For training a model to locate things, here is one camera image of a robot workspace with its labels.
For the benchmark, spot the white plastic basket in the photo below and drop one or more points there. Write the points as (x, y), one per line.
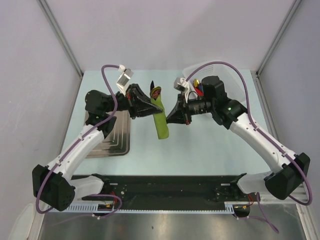
(232, 82)

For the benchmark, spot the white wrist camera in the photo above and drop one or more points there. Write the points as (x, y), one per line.
(123, 80)
(183, 86)

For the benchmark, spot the red utensil sleeve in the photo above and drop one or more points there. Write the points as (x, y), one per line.
(199, 92)

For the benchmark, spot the aluminium front rail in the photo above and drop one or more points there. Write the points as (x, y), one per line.
(299, 194)

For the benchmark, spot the white cable duct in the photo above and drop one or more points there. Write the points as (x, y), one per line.
(106, 208)

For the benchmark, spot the aluminium frame post left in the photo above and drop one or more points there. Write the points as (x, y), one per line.
(60, 36)

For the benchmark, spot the aluminium frame post right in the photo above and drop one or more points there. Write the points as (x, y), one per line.
(293, 10)

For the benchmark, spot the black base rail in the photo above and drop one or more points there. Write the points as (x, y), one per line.
(173, 192)

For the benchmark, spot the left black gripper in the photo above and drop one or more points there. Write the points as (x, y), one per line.
(138, 104)

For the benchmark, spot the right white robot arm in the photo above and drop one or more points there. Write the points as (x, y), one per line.
(287, 168)

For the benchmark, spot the green paper napkin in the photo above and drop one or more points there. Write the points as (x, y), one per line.
(160, 119)

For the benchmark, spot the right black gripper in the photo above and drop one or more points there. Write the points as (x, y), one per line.
(181, 114)

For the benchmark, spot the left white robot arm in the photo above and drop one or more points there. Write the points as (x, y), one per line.
(53, 183)

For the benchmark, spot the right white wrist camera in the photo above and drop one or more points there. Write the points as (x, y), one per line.
(183, 86)

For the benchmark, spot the gold spoon in basket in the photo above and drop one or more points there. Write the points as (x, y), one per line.
(196, 82)

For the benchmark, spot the metal tray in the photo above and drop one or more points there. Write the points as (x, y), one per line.
(117, 143)

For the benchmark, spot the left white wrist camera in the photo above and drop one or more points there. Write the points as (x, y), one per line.
(123, 80)

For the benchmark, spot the iridescent spoon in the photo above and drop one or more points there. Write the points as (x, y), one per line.
(155, 92)

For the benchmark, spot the aluminium frame post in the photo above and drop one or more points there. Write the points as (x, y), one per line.
(293, 10)
(60, 36)

